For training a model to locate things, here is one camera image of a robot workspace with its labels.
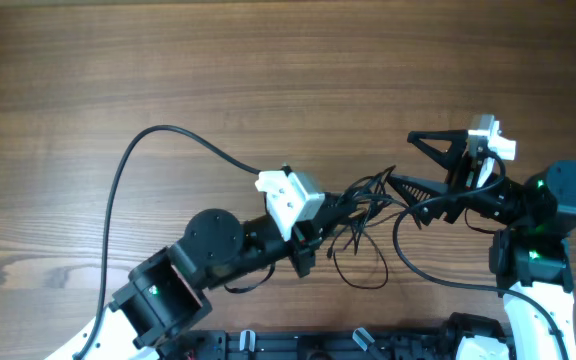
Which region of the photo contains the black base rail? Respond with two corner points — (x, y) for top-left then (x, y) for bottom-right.
(160, 327), (514, 360)

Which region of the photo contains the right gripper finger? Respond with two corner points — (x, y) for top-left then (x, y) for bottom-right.
(387, 175), (451, 228)
(407, 130), (468, 171)

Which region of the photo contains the right camera cable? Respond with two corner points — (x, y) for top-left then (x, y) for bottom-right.
(391, 149), (569, 360)

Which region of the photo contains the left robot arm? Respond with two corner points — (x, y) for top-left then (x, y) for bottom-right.
(51, 195), (358, 359)

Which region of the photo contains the camera cable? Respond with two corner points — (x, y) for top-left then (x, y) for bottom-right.
(71, 124), (264, 360)
(391, 149), (569, 360)

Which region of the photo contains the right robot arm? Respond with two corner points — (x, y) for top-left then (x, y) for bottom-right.
(389, 130), (576, 359)

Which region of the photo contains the left camera cable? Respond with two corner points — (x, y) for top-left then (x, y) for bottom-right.
(71, 124), (264, 360)

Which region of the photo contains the black cable bundle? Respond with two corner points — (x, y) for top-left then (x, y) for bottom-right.
(325, 164), (412, 291)

